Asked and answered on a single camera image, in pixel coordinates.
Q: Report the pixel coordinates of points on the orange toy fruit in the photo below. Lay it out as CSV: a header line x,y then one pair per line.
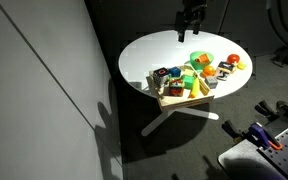
x,y
208,70

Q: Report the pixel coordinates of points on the green plastic bowl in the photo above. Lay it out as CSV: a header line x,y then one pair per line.
x,y
194,60

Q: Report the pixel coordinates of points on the light green plastic block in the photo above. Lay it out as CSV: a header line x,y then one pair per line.
x,y
189,72

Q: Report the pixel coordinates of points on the blue plastic block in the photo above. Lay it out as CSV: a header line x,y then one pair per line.
x,y
175,71

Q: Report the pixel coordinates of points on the orange plastic block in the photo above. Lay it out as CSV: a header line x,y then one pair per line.
x,y
203,58

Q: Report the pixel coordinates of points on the yellow toy banana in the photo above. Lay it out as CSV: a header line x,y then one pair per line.
x,y
195,87

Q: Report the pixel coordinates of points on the red toy tomato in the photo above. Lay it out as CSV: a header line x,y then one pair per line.
x,y
233,58

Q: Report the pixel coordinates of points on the wooden tray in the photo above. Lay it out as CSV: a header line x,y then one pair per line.
x,y
184,101

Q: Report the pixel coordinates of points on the purple spring clamp orange tips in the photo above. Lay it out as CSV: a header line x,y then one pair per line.
x,y
262,135

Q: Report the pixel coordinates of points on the black perforated board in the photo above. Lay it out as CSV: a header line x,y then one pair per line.
x,y
287,150

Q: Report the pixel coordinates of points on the white table base legs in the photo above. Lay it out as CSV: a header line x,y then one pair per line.
x,y
197,113

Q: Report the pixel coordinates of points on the yellow toy lemon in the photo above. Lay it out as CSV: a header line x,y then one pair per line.
x,y
241,65

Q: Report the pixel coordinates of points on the black soft cube letter A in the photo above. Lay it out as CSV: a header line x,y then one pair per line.
x,y
225,70

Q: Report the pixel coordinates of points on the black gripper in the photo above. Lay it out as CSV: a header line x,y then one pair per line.
x,y
190,15

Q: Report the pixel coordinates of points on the dark green plastic block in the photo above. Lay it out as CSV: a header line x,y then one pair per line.
x,y
188,81

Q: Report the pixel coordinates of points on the grey plastic block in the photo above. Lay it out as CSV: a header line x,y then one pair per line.
x,y
211,82

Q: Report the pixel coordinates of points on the black soft cube letter C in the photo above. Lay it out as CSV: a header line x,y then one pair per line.
x,y
160,76

